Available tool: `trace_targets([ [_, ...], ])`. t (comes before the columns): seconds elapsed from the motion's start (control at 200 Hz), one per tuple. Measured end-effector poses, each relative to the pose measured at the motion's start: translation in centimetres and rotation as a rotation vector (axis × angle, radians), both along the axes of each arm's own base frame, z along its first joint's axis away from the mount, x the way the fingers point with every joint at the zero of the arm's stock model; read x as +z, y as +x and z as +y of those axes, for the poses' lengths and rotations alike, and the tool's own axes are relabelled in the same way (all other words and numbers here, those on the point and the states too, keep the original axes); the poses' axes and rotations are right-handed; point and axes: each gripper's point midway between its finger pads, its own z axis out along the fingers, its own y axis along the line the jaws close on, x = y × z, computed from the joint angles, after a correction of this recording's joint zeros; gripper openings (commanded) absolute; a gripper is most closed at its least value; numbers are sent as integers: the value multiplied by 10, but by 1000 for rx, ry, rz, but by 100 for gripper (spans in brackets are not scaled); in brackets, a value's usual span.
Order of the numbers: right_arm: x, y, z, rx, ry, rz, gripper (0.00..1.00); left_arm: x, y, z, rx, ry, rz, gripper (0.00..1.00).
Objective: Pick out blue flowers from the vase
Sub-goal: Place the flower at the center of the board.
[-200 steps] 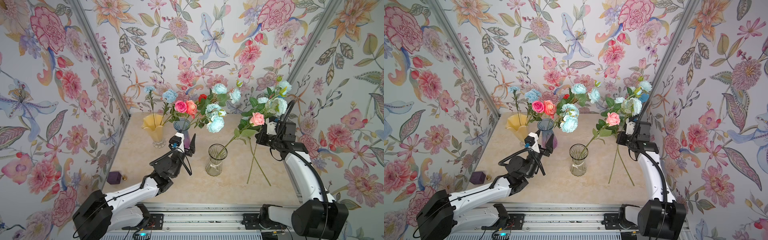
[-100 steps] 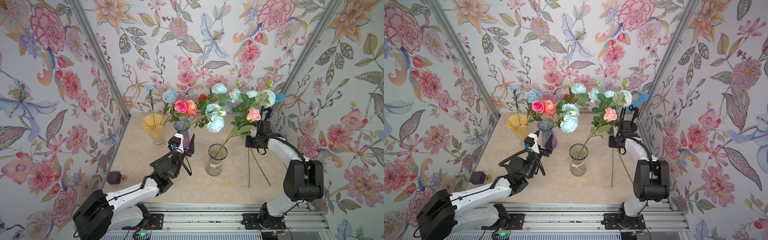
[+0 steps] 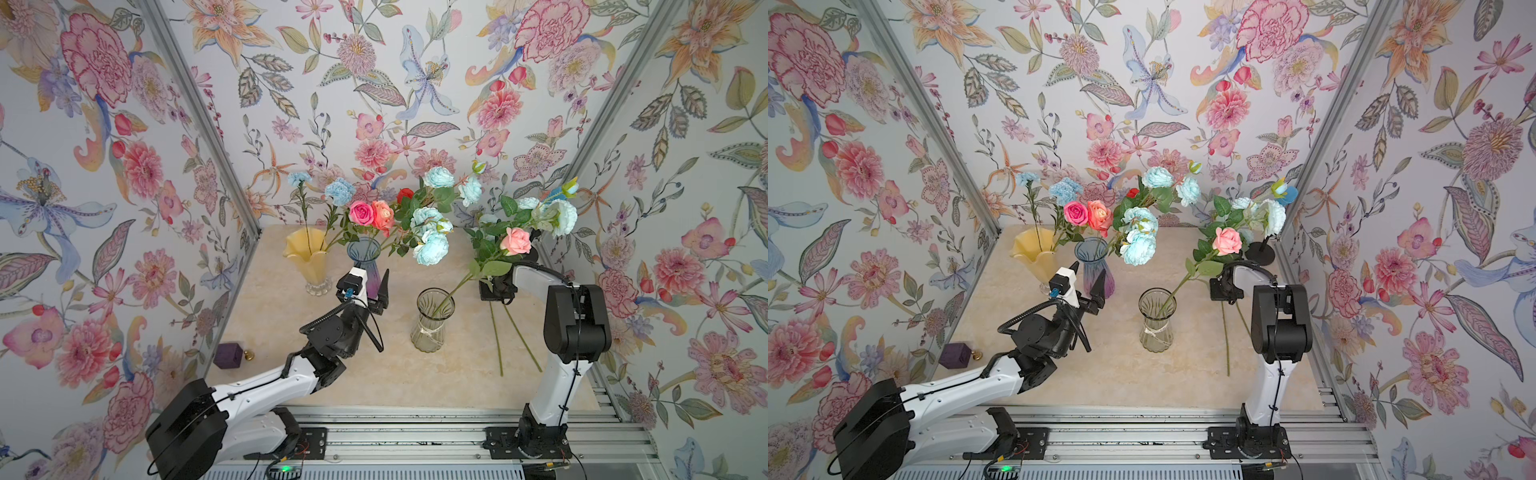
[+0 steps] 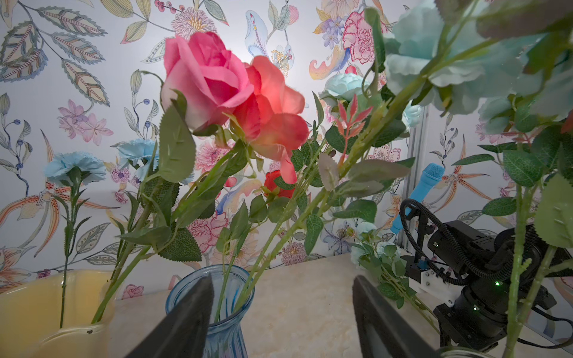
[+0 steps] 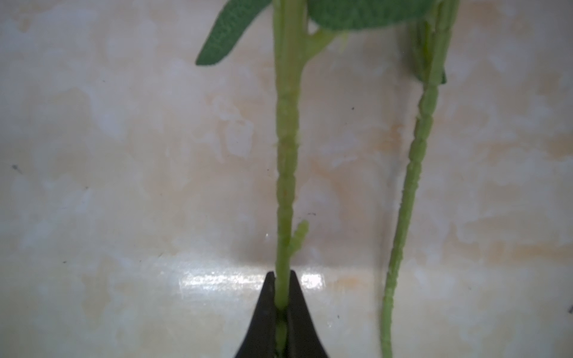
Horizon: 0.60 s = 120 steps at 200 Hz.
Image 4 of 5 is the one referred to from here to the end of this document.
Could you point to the blue microphone on black stand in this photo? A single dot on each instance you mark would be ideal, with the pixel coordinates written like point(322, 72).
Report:
point(430, 177)

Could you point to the clear glass vase with twine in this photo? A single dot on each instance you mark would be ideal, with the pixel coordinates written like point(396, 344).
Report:
point(460, 352)

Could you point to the magenta pink rose stem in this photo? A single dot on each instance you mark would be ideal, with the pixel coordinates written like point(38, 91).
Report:
point(204, 82)

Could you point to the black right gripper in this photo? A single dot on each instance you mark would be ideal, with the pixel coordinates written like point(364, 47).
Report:
point(481, 266)

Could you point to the coral red rose stem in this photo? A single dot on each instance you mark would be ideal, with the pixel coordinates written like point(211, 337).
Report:
point(270, 118)

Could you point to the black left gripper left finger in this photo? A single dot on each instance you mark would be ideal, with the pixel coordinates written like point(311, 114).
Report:
point(183, 332)

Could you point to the yellow fluted glass vase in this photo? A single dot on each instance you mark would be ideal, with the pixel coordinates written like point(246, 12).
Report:
point(36, 322)

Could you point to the aluminium corner frame post right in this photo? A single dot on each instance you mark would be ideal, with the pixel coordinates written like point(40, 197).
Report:
point(416, 149)

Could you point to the purple blue glass vase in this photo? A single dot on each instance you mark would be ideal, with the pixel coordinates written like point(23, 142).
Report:
point(224, 335)

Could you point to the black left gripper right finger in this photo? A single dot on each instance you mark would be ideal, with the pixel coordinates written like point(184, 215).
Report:
point(382, 331)

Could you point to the light blue peony spray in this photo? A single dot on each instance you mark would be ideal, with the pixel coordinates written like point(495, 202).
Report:
point(513, 58)

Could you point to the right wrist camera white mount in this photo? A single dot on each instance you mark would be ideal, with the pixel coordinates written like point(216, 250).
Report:
point(428, 282)

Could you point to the blue carnation stem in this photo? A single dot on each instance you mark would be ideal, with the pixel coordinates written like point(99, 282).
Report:
point(73, 171)

